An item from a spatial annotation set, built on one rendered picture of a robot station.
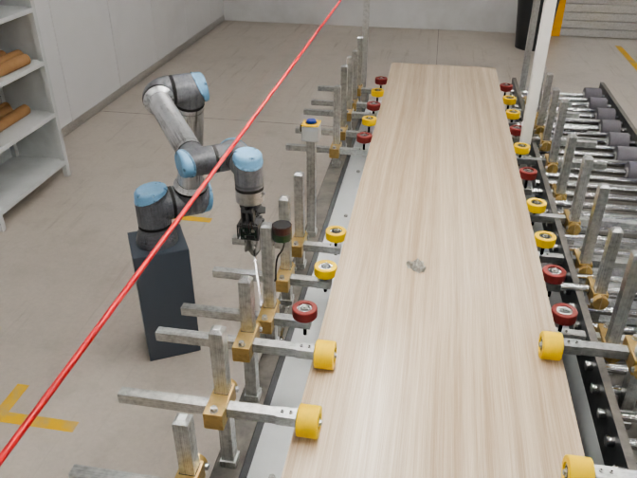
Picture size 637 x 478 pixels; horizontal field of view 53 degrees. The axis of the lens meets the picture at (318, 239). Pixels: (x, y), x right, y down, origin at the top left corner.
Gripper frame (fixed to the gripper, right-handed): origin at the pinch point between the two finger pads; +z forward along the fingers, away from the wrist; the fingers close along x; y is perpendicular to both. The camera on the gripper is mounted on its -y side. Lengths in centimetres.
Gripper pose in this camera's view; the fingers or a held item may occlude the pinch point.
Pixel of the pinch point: (254, 251)
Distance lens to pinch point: 217.8
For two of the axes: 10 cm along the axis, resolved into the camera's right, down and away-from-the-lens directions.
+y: -1.7, 4.9, -8.5
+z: 0.0, 8.6, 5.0
